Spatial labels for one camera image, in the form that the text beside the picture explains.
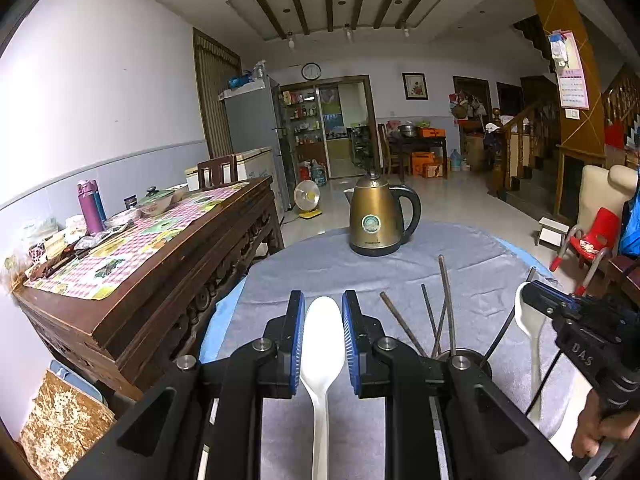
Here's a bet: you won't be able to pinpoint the red plastic chair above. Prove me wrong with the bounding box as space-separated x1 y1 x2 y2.
550 207 621 296

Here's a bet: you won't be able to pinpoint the purple thermos bottle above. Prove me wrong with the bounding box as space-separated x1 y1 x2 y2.
76 179 106 236

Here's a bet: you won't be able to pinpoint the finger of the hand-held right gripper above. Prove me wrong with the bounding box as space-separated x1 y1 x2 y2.
522 281 586 319

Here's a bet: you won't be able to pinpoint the dark wooden dining chair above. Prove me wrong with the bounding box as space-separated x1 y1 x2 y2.
377 122 401 176

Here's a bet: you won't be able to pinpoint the blue cloth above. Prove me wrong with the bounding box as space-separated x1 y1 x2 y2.
617 195 640 256

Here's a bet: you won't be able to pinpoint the floral bowl with glass lid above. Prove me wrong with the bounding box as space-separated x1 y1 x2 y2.
137 186 174 217

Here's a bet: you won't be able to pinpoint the bundle of dark chopsticks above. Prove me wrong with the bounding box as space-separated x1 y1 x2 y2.
379 255 538 361

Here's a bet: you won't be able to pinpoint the bronze electric kettle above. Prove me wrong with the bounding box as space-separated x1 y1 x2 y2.
344 170 422 257

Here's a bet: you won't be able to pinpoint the white plastic spoon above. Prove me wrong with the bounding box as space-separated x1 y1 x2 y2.
299 296 346 480
514 282 547 423

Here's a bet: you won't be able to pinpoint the cream chair back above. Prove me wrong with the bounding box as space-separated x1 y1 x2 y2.
575 164 640 241

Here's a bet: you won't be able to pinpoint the gold patterned cushion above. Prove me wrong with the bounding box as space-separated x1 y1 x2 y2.
19 370 116 478

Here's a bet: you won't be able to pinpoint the hanging bags and hats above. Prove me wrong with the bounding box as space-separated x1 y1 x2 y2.
447 90 488 121

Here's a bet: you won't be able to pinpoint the wooden shelf cabinet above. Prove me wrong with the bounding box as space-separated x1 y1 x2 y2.
279 85 326 181

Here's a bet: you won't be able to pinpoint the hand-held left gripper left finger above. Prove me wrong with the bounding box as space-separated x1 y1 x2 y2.
65 290 307 480

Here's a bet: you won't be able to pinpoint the pink checkered floral cloth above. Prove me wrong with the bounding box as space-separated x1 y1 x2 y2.
22 182 251 301

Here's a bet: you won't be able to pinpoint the person's right hand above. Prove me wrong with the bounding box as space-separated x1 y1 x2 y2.
570 387 640 461

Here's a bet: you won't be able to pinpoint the white chest freezer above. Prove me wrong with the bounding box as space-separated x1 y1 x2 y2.
184 146 273 183

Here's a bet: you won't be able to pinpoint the white plastic bag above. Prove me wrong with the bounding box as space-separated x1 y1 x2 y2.
15 215 66 251

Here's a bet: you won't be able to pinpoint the grey tablecloth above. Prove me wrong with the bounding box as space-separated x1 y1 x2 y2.
216 221 576 480

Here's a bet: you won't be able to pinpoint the small white stool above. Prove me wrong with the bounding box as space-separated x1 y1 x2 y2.
536 216 571 248

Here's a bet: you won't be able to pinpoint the stacked orange boxes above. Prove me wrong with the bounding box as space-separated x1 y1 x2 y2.
411 151 445 178

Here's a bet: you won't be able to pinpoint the light blue table cover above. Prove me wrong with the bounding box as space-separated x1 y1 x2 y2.
199 239 551 363

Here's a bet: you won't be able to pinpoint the yellow round heater fan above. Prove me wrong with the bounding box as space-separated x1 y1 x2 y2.
293 180 323 220

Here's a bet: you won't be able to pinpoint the pink wall calendar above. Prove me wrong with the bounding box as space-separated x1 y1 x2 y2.
549 30 591 110

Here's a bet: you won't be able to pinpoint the carved wooden sideboard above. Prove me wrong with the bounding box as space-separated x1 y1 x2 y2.
12 176 286 416

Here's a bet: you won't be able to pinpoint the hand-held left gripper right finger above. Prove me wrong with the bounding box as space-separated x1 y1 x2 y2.
341 290 583 480

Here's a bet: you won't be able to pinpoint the metal kitchen rack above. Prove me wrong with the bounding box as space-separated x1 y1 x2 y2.
350 125 373 166

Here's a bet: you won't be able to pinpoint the framed wall picture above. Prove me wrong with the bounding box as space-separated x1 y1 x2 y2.
402 72 429 101

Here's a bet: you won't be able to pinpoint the dark wooden dining table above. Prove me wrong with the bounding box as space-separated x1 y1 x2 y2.
387 132 448 178

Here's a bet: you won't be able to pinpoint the wooden staircase railing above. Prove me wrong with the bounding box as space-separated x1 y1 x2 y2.
487 65 640 201

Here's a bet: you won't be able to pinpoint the metal utensil holder cup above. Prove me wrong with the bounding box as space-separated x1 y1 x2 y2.
432 347 493 377

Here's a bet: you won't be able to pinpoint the grey refrigerator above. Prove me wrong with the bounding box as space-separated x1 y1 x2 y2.
223 76 296 211

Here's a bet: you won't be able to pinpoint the light blue plastic stool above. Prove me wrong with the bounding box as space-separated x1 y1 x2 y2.
50 359 108 406

